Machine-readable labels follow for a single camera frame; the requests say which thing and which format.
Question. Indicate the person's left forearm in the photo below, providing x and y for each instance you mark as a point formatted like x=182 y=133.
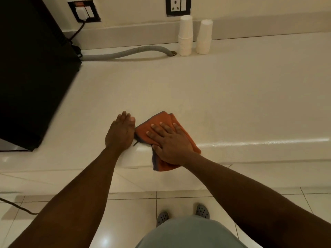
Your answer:
x=77 y=201

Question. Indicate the person's right middle finger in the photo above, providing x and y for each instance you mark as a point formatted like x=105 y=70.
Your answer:
x=157 y=129

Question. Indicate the orange cleaning cloth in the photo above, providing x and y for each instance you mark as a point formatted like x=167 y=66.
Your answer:
x=165 y=121

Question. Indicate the person's right hand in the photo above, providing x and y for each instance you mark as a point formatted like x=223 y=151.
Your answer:
x=172 y=145

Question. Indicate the black wall socket plate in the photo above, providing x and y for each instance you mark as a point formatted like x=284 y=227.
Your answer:
x=178 y=5

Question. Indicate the black appliance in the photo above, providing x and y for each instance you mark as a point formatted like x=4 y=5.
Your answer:
x=31 y=72

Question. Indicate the person's left hand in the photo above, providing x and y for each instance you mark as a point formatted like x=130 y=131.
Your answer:
x=120 y=134

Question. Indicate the black switch socket with plug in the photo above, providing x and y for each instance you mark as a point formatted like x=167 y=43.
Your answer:
x=84 y=11

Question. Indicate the short stack of white cups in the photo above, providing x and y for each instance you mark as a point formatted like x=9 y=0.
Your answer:
x=204 y=37

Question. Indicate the person's left fingers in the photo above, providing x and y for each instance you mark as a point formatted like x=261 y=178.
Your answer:
x=126 y=118

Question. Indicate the person's right thumb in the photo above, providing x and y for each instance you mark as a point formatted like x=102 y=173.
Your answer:
x=156 y=150

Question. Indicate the grey clog shoe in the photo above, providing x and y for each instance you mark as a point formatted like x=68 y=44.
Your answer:
x=202 y=211
x=162 y=218

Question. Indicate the person's right forearm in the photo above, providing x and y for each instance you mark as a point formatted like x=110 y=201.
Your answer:
x=258 y=204

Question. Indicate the person's right little finger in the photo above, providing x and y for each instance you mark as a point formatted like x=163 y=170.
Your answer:
x=178 y=129

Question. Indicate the grey shirt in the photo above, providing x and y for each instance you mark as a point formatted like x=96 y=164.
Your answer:
x=191 y=233

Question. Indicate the tall stack of white cups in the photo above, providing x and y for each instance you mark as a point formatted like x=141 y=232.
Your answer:
x=185 y=36

